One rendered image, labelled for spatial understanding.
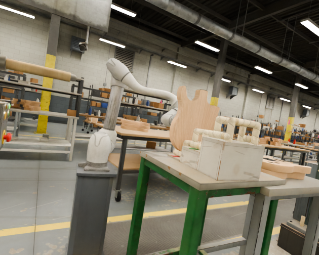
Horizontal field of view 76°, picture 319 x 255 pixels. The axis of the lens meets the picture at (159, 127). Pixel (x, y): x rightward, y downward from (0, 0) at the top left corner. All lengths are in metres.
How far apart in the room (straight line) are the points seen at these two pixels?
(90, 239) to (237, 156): 1.22
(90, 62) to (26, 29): 3.11
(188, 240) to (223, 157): 0.37
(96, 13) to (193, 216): 0.79
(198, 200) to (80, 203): 0.95
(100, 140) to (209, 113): 0.79
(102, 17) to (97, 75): 11.49
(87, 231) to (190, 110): 1.13
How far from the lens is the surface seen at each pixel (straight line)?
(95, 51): 12.34
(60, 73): 0.78
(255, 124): 1.05
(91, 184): 1.56
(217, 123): 1.00
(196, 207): 0.89
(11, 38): 12.14
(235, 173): 1.00
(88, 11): 0.69
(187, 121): 1.22
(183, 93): 1.19
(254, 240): 1.31
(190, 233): 0.94
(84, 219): 1.67
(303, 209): 2.71
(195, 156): 1.04
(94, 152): 1.55
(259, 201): 1.25
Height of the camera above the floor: 1.16
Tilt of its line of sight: 3 degrees down
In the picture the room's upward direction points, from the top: 9 degrees clockwise
